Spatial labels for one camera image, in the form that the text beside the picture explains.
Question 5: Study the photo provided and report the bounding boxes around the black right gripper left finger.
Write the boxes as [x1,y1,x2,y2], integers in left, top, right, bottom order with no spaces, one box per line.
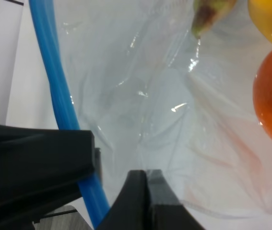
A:
[97,170,152,230]

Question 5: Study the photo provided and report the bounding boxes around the clear zip bag blue seal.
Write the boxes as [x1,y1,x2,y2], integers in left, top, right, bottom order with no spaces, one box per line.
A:
[29,0,272,219]

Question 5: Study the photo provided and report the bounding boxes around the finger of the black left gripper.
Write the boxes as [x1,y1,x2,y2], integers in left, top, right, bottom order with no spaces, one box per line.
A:
[0,125,95,230]

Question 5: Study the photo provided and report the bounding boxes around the purple eggplant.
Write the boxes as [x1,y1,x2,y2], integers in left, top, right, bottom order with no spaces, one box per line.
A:
[191,0,237,39]

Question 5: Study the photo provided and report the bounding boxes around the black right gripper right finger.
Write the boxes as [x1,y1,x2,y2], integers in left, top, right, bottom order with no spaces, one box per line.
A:
[146,170,204,230]

